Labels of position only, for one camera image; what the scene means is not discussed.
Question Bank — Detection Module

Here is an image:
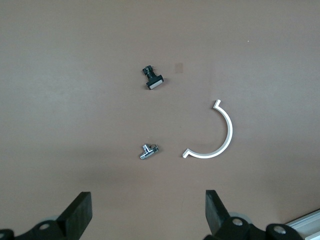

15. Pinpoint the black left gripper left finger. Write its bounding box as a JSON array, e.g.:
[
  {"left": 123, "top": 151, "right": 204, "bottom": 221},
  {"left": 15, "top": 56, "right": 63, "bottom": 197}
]
[{"left": 0, "top": 191, "right": 93, "bottom": 240}]

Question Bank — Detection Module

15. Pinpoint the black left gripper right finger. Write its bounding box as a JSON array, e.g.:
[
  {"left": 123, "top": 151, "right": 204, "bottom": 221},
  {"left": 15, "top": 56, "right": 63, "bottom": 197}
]
[{"left": 203, "top": 189, "right": 305, "bottom": 240}]

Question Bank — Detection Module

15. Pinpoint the white semicircular bracket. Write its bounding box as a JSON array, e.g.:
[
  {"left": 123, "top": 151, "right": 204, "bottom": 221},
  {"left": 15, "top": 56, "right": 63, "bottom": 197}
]
[{"left": 181, "top": 99, "right": 234, "bottom": 160}]

